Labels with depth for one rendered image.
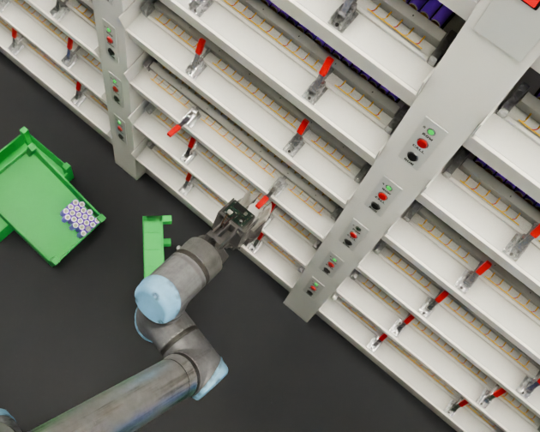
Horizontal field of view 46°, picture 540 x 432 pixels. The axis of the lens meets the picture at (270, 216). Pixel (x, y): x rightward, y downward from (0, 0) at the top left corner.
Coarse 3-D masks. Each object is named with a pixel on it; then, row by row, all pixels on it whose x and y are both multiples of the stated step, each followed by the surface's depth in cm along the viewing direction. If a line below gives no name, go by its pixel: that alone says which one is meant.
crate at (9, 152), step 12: (24, 132) 193; (12, 144) 195; (24, 144) 200; (36, 144) 198; (0, 156) 194; (12, 156) 197; (48, 156) 199; (0, 168) 195; (60, 168) 198; (0, 228) 188; (0, 240) 186
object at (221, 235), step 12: (228, 204) 130; (240, 204) 131; (216, 216) 130; (228, 216) 129; (240, 216) 130; (252, 216) 131; (216, 228) 128; (228, 228) 129; (240, 228) 128; (216, 240) 125; (228, 240) 128; (240, 240) 130
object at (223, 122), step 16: (176, 80) 150; (192, 96) 149; (208, 112) 148; (224, 128) 149; (240, 144) 148; (256, 144) 146; (272, 160) 145; (272, 176) 146; (288, 176) 145; (304, 192) 145; (336, 208) 144
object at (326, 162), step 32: (128, 32) 135; (160, 32) 135; (192, 32) 132; (192, 64) 130; (224, 64) 133; (224, 96) 132; (256, 96) 131; (256, 128) 130; (288, 128) 129; (320, 128) 127; (288, 160) 130; (320, 160) 128; (352, 160) 126; (352, 192) 127
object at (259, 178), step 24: (144, 72) 153; (168, 72) 153; (144, 96) 154; (168, 96) 152; (216, 144) 149; (240, 168) 148; (264, 192) 147; (288, 192) 146; (312, 216) 145; (336, 216) 142
